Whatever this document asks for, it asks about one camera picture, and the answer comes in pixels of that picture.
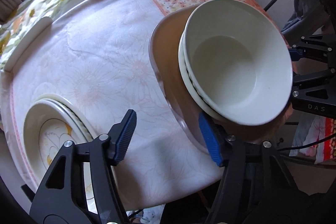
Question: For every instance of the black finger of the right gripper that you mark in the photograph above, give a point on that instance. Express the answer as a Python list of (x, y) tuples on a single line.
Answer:
[(295, 54)]

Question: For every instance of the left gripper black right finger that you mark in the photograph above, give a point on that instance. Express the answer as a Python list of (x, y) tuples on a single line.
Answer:
[(256, 185)]

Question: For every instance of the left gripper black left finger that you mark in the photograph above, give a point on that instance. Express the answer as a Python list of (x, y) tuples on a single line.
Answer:
[(61, 197)]

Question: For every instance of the small white ribbed bowl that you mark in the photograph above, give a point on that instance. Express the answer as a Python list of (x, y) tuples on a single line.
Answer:
[(255, 54)]

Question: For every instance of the duck pattern white plate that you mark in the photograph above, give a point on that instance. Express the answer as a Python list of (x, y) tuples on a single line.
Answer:
[(46, 128)]

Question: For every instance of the pink wavy-edged bowl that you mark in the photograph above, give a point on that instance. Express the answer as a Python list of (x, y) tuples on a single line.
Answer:
[(163, 54)]

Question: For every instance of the large white deep plate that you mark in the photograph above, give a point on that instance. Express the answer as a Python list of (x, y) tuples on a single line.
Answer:
[(78, 117)]

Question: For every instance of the cream ceramic bowl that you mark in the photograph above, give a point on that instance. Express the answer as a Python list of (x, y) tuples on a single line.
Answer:
[(204, 78)]

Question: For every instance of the person right hand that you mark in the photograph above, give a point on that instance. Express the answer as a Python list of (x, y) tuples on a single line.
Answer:
[(258, 134)]

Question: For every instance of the grey garment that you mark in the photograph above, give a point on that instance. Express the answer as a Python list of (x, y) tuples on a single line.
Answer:
[(308, 17)]

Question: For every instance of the pink white table cloth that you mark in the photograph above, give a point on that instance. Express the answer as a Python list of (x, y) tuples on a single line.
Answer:
[(97, 57)]

